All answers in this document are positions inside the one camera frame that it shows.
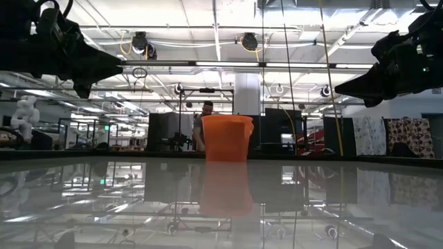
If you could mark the person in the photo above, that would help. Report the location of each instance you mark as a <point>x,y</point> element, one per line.
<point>207,107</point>

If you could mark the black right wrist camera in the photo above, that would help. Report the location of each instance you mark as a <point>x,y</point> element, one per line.
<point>429,31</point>

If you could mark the dark teal door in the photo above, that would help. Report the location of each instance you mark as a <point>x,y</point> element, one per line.
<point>436,131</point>

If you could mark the white patterned cloth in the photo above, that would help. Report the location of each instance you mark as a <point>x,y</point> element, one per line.
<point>368,136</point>

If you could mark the black metal rig frame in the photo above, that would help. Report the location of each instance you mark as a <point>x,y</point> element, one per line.
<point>207,90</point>

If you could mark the red equipment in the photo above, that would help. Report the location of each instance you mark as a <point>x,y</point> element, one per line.
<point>311,140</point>

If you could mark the orange plastic bucket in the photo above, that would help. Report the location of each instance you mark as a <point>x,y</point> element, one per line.
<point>226,138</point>

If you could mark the black curtain panel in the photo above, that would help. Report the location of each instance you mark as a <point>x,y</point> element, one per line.
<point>347,135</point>

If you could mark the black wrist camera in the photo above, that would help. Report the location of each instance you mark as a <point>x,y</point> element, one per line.
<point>429,31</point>
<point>55,27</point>

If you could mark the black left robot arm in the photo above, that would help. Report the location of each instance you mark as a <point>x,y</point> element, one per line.
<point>14,20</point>

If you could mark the black partition panel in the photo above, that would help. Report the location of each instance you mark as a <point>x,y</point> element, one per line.
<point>162,131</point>

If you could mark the long ceiling light bar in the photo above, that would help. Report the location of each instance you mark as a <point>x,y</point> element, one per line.
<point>225,63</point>

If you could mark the black monitor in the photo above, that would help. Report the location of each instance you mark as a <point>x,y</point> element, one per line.
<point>280,121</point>

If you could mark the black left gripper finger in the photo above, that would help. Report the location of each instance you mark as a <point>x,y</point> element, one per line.
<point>98,59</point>
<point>100,73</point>

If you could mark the white round column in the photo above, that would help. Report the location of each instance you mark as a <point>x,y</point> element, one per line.
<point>247,93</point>

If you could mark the brown patterned cloth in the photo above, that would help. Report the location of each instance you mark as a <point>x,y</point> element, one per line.
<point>410,135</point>

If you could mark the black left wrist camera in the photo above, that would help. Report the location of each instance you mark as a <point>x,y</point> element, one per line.
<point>55,27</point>

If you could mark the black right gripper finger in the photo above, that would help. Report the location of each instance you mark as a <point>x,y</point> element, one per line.
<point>367,83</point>
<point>373,97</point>

